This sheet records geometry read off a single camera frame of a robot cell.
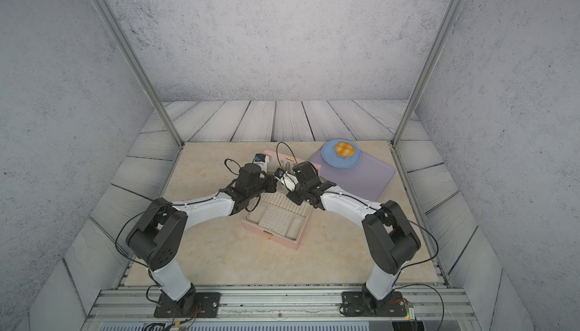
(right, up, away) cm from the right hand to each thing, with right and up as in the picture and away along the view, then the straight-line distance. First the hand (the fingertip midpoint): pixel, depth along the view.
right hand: (291, 185), depth 90 cm
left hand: (-3, +3, +1) cm, 5 cm away
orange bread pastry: (+26, +15, +24) cm, 39 cm away
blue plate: (+19, +12, +25) cm, 34 cm away
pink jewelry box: (-7, -11, -3) cm, 13 cm away
